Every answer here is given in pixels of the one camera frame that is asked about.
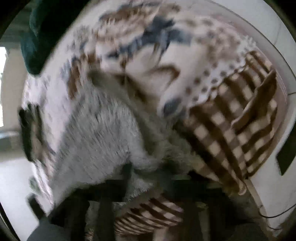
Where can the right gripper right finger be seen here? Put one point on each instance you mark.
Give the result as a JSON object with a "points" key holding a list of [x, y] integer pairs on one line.
{"points": [[210, 213]]}

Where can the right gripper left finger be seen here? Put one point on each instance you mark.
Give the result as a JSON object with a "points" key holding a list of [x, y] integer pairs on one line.
{"points": [[85, 207]]}

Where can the grey fluffy pants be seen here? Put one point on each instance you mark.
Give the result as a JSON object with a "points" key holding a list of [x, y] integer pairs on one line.
{"points": [[110, 136]]}

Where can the white bed headboard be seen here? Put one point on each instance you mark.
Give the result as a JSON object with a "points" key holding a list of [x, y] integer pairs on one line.
{"points": [[272, 26]]}

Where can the folded grey cream clothes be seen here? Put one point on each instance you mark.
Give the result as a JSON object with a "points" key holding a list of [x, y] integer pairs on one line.
{"points": [[36, 132]]}

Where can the folded dark blue jeans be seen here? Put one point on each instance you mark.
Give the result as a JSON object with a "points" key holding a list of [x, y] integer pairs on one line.
{"points": [[25, 117]]}

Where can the floral bed quilt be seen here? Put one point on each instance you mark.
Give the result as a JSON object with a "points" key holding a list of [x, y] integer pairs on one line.
{"points": [[206, 79]]}

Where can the window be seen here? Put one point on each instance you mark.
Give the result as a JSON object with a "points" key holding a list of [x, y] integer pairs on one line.
{"points": [[3, 58]]}

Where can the dark teal pillow back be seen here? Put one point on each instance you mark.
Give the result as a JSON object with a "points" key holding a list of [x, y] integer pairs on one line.
{"points": [[48, 22]]}

